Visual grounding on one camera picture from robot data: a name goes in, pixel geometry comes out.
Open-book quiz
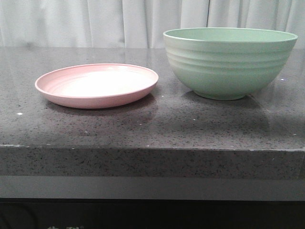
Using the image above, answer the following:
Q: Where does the pink plate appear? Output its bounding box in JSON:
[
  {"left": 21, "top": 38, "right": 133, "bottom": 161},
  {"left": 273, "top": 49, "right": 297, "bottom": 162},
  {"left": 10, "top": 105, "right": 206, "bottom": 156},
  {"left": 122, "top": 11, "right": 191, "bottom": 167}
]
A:
[{"left": 35, "top": 63, "right": 159, "bottom": 109}]

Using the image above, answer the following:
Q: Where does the white curtain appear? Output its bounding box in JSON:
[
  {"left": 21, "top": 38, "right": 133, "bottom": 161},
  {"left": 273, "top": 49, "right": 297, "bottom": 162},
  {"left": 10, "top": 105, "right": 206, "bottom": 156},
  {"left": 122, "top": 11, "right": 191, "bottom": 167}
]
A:
[{"left": 0, "top": 0, "right": 305, "bottom": 49}]

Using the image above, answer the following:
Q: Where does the green ribbed bowl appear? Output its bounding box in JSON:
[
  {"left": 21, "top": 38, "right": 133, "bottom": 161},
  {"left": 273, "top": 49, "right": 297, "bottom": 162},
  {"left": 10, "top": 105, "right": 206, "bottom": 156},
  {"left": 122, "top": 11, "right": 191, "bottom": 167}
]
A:
[{"left": 163, "top": 27, "right": 298, "bottom": 100}]

